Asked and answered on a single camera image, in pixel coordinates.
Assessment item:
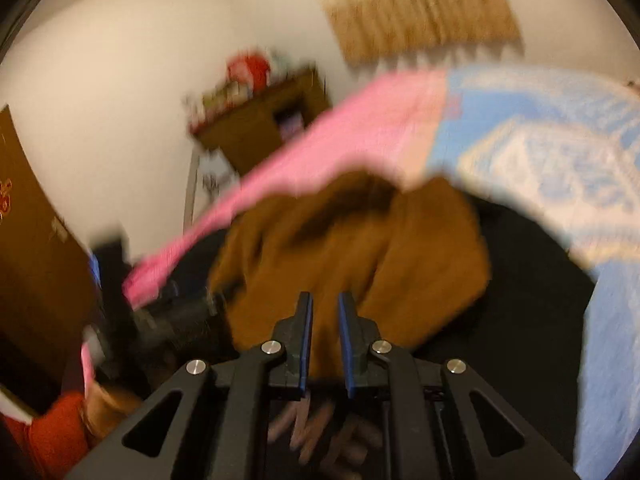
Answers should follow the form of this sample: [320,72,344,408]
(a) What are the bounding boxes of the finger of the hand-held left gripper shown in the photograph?
[89,232,133,311]

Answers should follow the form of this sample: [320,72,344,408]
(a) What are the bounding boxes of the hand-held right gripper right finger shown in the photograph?
[338,291,576,480]

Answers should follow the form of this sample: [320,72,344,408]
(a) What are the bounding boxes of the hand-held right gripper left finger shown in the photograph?
[65,291,314,480]

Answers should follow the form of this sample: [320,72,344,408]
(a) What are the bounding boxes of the black hooded jacket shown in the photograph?
[125,170,601,480]

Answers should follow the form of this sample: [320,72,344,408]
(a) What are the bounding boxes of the person's left forearm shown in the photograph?
[0,385,143,480]

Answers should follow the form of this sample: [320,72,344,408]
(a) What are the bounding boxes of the brown wooden door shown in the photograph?
[0,105,103,406]

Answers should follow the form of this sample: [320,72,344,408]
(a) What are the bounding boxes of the white crown print paper bag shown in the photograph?
[197,152,241,197]

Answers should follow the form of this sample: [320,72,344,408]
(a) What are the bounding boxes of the brown wooden desk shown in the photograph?
[190,66,333,176]

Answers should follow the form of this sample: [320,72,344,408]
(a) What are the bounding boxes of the purple box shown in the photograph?
[277,112,307,137]

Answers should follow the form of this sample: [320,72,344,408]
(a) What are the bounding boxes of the red gift bag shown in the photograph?
[226,51,273,92]

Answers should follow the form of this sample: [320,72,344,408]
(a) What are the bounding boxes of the beige floral window curtain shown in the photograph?
[297,0,523,66]

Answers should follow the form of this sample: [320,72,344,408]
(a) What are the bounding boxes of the grey metal frame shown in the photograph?
[182,150,201,233]

